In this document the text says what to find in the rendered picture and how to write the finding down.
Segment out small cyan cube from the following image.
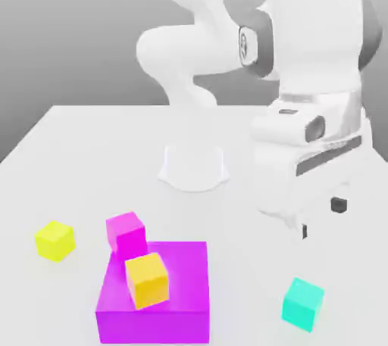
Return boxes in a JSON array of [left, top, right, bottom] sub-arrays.
[[280, 276, 326, 334]]

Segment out large purple box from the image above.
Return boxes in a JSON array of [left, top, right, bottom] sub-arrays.
[[95, 240, 211, 344]]

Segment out small magenta cube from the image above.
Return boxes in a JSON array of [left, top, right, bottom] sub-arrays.
[[105, 210, 149, 262]]

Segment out small orange cube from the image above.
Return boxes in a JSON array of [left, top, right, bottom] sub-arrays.
[[124, 251, 170, 311]]

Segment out small yellow cube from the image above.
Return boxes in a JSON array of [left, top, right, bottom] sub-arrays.
[[33, 220, 77, 263]]

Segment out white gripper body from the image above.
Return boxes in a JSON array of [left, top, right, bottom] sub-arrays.
[[253, 135, 374, 220]]

